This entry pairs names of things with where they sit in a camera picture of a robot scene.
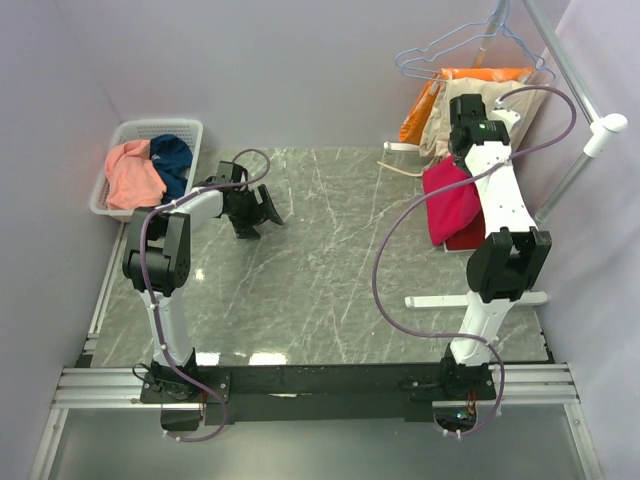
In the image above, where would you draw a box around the white plastic laundry basket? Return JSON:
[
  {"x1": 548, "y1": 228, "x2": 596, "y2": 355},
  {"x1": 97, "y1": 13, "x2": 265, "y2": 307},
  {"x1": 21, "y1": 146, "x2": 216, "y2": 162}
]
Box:
[{"x1": 89, "y1": 118, "x2": 204, "y2": 222}]

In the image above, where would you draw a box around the blue wire hanger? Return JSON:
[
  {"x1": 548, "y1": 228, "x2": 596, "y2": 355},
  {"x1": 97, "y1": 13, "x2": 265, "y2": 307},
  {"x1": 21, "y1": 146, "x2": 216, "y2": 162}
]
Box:
[{"x1": 394, "y1": 1, "x2": 556, "y2": 84}]

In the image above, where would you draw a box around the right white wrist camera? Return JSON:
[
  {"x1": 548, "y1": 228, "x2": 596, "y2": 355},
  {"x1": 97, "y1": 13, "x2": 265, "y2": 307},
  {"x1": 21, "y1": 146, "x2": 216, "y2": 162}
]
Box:
[{"x1": 490, "y1": 98, "x2": 522, "y2": 133}]

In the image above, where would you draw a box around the pink red t shirt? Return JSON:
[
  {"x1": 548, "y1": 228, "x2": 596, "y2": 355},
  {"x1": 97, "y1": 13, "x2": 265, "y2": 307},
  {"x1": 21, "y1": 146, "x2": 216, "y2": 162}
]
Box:
[{"x1": 422, "y1": 155, "x2": 482, "y2": 246}]

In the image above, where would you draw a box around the orange hanging garment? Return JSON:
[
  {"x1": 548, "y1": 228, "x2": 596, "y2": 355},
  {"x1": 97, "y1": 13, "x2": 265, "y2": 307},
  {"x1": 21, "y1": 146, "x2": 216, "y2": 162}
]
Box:
[{"x1": 398, "y1": 67, "x2": 534, "y2": 145}]

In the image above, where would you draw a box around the beige hanging garment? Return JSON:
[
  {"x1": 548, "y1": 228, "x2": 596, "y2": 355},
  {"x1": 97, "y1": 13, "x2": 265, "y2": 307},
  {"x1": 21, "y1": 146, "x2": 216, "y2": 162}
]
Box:
[{"x1": 419, "y1": 78, "x2": 548, "y2": 161}]

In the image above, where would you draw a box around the aluminium rail frame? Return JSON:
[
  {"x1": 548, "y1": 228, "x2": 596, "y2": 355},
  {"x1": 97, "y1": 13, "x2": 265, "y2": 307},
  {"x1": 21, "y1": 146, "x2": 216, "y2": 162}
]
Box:
[{"x1": 29, "y1": 364, "x2": 604, "y2": 479}]

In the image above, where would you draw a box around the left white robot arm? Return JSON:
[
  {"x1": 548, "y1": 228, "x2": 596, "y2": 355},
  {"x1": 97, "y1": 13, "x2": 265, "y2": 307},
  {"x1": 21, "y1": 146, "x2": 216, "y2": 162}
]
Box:
[{"x1": 122, "y1": 160, "x2": 284, "y2": 402}]

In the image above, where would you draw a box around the folded dark red t shirt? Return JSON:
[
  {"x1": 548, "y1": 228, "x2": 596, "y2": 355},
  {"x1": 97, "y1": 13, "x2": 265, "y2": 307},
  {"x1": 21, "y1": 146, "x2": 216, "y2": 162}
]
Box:
[{"x1": 444, "y1": 212, "x2": 485, "y2": 252}]

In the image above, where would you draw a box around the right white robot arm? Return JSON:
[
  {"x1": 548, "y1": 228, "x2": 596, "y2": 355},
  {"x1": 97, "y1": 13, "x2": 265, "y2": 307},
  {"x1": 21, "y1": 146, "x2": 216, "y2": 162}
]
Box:
[{"x1": 438, "y1": 94, "x2": 552, "y2": 399}]

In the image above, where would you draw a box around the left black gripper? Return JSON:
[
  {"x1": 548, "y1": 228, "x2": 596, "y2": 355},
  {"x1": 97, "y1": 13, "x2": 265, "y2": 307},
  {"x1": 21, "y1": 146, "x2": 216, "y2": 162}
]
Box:
[{"x1": 227, "y1": 185, "x2": 283, "y2": 239}]

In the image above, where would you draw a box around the black base beam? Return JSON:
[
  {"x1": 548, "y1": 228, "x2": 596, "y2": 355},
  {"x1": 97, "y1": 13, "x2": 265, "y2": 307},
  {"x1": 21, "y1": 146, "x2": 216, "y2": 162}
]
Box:
[{"x1": 140, "y1": 363, "x2": 498, "y2": 425}]

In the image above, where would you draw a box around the dark blue t shirt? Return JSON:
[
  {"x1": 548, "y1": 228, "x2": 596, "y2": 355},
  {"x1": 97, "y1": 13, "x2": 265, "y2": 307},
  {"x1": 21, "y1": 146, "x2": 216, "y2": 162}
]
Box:
[{"x1": 150, "y1": 134, "x2": 193, "y2": 204}]

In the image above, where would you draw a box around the salmon pink t shirt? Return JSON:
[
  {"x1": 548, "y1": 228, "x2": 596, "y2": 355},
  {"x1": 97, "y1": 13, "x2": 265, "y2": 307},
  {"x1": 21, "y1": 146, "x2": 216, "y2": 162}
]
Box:
[{"x1": 104, "y1": 139, "x2": 166, "y2": 210}]

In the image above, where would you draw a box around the metal clothes rack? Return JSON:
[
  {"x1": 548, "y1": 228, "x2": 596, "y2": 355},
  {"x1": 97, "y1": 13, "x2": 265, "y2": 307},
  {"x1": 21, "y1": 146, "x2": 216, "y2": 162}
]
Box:
[{"x1": 382, "y1": 0, "x2": 629, "y2": 313}]

